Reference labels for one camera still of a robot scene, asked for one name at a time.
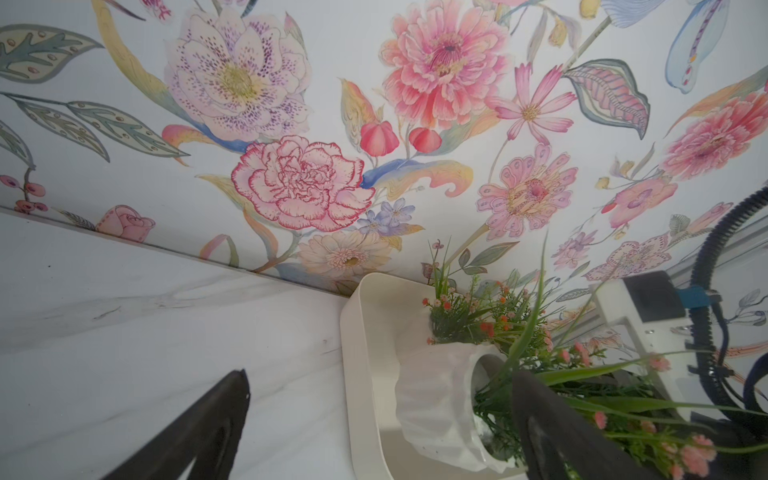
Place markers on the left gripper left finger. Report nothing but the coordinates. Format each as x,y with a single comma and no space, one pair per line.
201,443

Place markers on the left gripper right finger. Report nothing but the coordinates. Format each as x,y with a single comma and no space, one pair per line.
553,437

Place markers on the potted plant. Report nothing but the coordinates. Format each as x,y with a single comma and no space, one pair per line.
466,307
624,406

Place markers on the cream plastic storage box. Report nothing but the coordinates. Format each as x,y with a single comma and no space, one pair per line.
372,348

